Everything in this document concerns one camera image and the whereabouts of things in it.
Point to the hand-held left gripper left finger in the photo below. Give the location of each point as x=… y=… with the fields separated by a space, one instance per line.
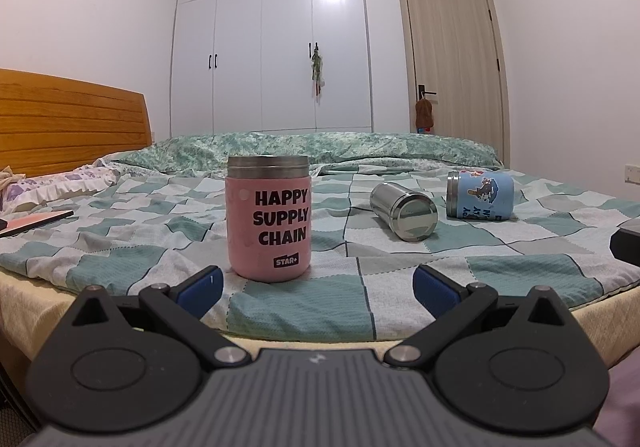
x=202 y=294

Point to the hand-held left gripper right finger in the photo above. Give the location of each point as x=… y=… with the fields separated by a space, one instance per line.
x=434 y=293

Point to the plain stainless steel cup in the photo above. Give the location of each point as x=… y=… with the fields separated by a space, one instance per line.
x=400 y=207

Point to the blue cartoon print cup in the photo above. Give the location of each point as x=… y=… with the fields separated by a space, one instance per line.
x=492 y=197

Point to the pink cup with steel rim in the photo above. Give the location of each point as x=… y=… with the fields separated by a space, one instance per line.
x=265 y=232

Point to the green checkered quilt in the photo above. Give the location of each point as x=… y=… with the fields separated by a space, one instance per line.
x=160 y=222

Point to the purple cloth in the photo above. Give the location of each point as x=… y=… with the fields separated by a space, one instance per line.
x=625 y=407

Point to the beige mattress sheet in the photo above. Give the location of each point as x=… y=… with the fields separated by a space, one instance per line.
x=30 y=309

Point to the green floral duvet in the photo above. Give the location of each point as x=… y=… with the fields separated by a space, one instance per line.
x=300 y=147

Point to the pink flat notebook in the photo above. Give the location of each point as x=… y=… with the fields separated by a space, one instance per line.
x=35 y=221

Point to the purple floral pillow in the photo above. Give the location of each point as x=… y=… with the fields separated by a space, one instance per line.
x=55 y=182

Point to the wooden headboard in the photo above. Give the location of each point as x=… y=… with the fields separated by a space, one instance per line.
x=65 y=127

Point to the beige crumpled cloth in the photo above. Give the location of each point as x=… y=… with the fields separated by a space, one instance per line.
x=10 y=177

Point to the light wooden door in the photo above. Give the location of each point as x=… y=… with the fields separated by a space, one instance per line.
x=450 y=52

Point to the green hanging ornament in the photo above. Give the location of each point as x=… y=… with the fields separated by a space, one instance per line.
x=317 y=69

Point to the white wardrobe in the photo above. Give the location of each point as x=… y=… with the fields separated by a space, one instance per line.
x=270 y=42

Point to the white wall socket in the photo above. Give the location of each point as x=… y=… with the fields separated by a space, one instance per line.
x=632 y=174

